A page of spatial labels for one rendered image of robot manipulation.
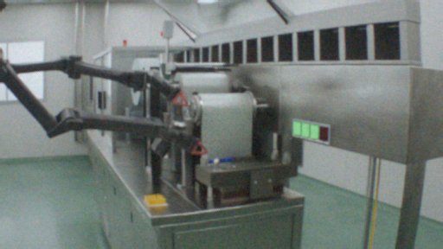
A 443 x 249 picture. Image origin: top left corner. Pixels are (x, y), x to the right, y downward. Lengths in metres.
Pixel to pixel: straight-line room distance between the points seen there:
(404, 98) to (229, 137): 0.86
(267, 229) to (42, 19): 6.16
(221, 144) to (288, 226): 0.46
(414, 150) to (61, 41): 6.52
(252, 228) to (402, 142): 0.73
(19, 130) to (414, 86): 6.67
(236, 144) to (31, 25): 5.85
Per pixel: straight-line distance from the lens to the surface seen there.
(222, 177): 1.57
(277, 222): 1.69
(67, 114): 1.48
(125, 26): 7.33
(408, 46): 1.23
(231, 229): 1.59
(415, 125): 1.24
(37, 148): 7.26
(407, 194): 1.45
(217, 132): 1.75
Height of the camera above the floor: 1.39
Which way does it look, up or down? 7 degrees down
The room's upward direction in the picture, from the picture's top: straight up
